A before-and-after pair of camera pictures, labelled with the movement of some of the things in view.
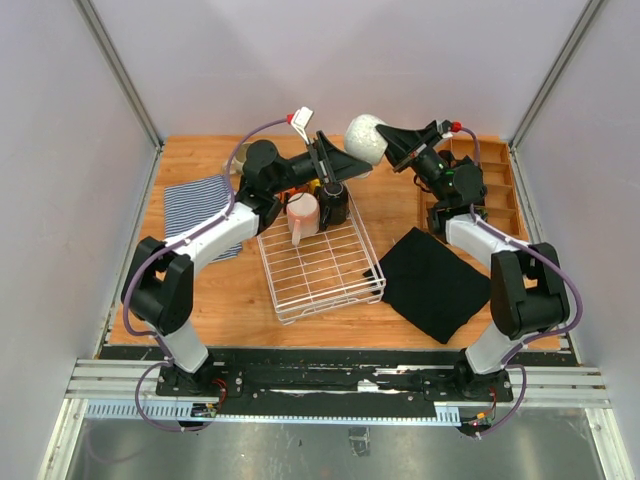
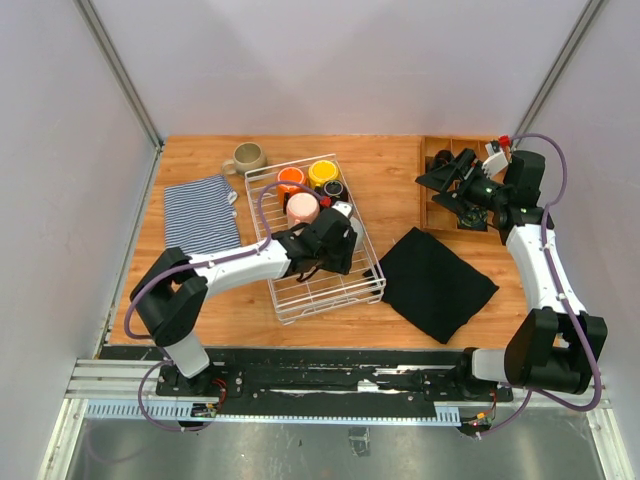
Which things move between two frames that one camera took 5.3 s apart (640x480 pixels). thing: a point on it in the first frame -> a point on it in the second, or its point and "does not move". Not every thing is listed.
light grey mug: [364, 140] -> [357, 227]
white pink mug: [303, 215] does not move
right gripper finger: [402, 145] -> [447, 176]
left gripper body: [301, 168] -> [338, 259]
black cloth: [431, 284] does not move
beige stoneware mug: [237, 167] does not move
